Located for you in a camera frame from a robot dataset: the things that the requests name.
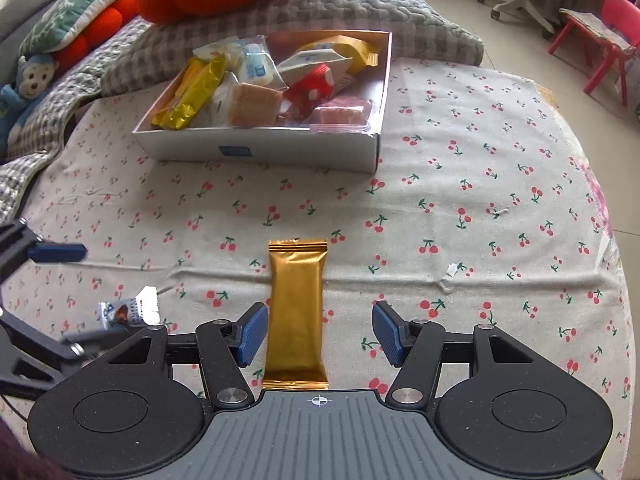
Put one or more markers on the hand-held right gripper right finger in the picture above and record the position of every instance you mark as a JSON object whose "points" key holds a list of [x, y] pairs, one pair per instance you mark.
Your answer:
{"points": [[387, 332]]}

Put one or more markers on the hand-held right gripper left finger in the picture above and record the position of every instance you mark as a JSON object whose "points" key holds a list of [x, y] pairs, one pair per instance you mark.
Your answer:
{"points": [[252, 335]]}

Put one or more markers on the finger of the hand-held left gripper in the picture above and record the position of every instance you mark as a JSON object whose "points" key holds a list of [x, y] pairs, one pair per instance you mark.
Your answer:
{"points": [[35, 332], [60, 252]]}

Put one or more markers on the golden bar snack packet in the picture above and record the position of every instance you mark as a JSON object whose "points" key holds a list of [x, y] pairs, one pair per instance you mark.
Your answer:
{"points": [[295, 310]]}

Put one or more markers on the small white candy packet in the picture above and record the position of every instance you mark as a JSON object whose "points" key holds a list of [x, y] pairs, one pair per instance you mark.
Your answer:
{"points": [[130, 310]]}

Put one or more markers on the white cardboard box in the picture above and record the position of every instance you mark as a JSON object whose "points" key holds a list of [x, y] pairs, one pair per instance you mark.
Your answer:
{"points": [[300, 152]]}

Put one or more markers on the shiny yellow snack packet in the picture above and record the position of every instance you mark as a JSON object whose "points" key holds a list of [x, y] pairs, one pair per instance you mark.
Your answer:
{"points": [[192, 90]]}

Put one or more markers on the clear packet with brown cake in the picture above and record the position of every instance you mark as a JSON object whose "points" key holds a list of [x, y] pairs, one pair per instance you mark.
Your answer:
{"points": [[252, 105]]}

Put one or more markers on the clear packet with blue print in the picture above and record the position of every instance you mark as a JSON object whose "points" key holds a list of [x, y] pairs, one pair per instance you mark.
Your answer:
{"points": [[255, 62]]}

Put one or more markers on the white paper scrap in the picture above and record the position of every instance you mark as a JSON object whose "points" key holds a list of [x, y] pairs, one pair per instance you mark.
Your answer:
{"points": [[452, 270]]}

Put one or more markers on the grey checked blanket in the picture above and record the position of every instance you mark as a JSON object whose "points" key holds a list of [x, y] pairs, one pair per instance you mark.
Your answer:
{"points": [[30, 135]]}

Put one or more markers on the dark red cloth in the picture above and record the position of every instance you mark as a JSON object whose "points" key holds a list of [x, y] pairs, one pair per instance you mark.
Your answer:
{"points": [[25, 455]]}

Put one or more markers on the cherry print cloth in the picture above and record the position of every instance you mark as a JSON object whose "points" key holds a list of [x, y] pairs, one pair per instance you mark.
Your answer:
{"points": [[450, 210]]}

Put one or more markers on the blue monkey plush toy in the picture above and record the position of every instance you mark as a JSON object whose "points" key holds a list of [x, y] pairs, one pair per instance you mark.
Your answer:
{"points": [[32, 77]]}

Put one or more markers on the pink rice bar packet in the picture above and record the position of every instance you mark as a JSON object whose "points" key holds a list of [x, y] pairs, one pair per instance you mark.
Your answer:
{"points": [[345, 112]]}

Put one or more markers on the orange segmented plush cushion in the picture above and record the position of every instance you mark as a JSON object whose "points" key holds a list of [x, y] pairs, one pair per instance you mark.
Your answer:
{"points": [[102, 22]]}

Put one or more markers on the dark grey cushion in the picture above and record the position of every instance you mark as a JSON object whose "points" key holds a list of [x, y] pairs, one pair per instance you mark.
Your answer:
{"points": [[20, 17]]}

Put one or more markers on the green snowflake pillow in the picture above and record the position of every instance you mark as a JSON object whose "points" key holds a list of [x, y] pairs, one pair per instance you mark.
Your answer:
{"points": [[65, 10]]}

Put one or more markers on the pink floral sheet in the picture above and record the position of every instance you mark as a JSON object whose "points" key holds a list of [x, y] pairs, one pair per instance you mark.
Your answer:
{"points": [[602, 200]]}

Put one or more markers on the red triangular snack packet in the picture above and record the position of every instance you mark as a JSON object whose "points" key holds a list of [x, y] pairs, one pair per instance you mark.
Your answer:
{"points": [[312, 87]]}

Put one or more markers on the grey checked pillow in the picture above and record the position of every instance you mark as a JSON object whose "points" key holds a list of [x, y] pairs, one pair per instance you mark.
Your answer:
{"points": [[350, 0]]}

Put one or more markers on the papers on pink chair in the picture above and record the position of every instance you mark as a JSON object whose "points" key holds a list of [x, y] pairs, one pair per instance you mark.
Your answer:
{"points": [[595, 25]]}

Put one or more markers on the pink plastic child chair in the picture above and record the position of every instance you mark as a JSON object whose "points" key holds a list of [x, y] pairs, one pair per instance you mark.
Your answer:
{"points": [[617, 15]]}

